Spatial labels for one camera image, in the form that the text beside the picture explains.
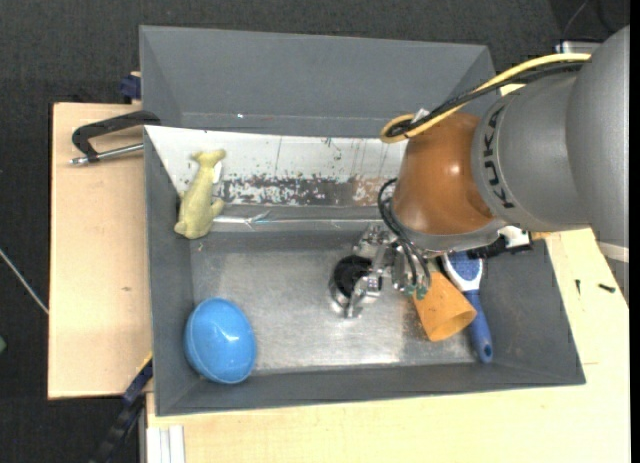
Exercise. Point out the black cylinder on white bracket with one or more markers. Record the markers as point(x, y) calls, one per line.
point(505, 243)

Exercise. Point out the blue and white brush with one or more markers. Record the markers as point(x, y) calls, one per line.
point(475, 311)

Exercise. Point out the blue ball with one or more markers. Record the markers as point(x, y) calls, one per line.
point(220, 341)

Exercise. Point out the black and silver round object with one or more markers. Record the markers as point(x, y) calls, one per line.
point(350, 273)

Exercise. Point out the orange cup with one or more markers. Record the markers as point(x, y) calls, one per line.
point(445, 311)

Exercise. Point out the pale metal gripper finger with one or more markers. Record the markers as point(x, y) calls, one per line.
point(358, 301)

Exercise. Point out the pale wood board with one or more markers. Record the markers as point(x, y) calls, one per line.
point(95, 261)

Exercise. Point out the yellow-green toy animal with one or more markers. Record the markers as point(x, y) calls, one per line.
point(200, 201)

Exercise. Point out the grey metal bin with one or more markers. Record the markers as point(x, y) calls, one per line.
point(300, 76)

